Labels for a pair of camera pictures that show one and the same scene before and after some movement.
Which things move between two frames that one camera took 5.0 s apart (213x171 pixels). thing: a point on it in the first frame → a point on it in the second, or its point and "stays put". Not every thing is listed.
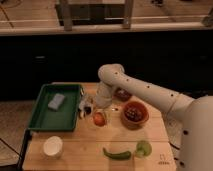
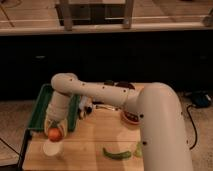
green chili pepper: [120, 155] stays put
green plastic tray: [56, 107] stays put
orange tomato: [99, 119] → [55, 134]
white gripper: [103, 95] → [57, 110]
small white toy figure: [85, 106] stays put
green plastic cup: [143, 149] stays put
